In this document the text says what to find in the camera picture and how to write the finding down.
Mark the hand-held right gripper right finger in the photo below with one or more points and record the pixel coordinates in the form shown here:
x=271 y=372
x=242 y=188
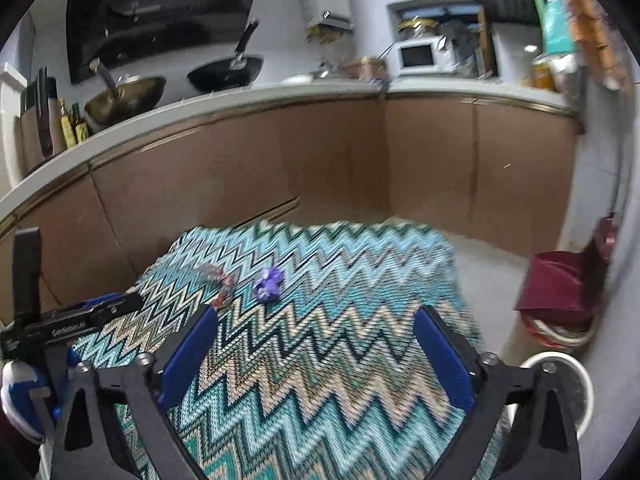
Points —
x=445 y=360

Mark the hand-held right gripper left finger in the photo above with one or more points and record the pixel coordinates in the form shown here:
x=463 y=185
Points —
x=187 y=360

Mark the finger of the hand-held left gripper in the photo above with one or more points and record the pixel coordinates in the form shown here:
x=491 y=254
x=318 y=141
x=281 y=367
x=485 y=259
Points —
x=26 y=275
x=100 y=310

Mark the clear red wrapper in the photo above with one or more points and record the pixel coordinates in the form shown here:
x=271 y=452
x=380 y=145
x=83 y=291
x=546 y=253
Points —
x=222 y=285

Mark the white round bin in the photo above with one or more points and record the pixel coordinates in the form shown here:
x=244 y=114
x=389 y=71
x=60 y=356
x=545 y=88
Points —
x=550 y=360

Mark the purple wrapper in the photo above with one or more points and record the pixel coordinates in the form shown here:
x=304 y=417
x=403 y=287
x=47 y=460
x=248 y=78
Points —
x=269 y=285

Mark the teal zigzag mat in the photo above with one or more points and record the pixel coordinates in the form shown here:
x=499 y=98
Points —
x=325 y=360

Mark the maroon dustpan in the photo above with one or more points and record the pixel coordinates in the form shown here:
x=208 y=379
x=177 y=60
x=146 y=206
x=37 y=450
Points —
x=555 y=280

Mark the yellow label bottle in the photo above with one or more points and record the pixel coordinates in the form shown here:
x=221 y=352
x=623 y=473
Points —
x=66 y=130

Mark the knife block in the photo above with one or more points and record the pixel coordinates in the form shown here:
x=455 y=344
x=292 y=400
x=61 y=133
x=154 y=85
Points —
x=42 y=120

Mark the dark oil bottle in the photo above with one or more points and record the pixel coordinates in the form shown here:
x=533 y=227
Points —
x=80 y=125

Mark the brass wok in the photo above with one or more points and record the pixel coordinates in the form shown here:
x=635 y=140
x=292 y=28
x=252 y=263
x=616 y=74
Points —
x=130 y=97

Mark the brown kitchen cabinet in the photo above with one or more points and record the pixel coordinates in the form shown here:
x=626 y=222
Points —
x=350 y=160

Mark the white countertop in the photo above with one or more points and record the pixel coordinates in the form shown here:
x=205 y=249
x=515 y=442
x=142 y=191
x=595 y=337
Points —
x=250 y=97

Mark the black wok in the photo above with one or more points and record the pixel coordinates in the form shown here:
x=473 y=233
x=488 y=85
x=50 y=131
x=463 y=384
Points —
x=225 y=75

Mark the yellow jar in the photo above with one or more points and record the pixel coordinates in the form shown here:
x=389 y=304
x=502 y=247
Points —
x=540 y=75

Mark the white microwave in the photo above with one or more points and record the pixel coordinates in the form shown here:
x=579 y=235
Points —
x=417 y=56

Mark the silver pot with lid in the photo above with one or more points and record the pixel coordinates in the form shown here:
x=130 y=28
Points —
x=305 y=77

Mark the teal hanging packet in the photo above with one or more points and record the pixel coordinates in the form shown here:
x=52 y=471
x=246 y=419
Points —
x=557 y=25

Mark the white water heater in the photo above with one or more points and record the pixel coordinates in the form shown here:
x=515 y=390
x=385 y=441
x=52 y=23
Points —
x=325 y=0

